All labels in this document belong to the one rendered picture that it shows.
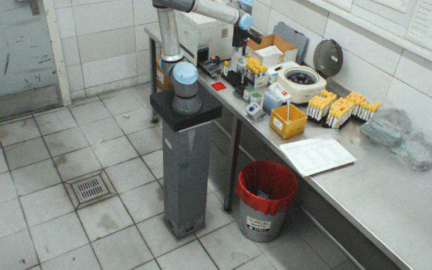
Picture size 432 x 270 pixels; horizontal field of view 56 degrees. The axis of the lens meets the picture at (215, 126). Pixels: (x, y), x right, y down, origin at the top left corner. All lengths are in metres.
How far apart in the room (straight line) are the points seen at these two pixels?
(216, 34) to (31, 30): 1.57
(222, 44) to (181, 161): 0.86
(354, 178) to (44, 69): 2.65
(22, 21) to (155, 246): 1.97
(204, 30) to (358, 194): 1.32
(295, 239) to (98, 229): 1.28
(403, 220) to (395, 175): 0.28
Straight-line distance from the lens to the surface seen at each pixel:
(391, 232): 1.82
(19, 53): 3.59
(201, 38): 2.54
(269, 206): 2.40
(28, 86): 3.73
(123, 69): 3.99
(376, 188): 1.97
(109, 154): 3.30
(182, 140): 2.11
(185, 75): 1.97
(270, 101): 2.22
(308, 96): 2.35
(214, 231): 2.74
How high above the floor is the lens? 2.15
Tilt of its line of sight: 37 degrees down
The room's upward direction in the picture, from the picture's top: 4 degrees clockwise
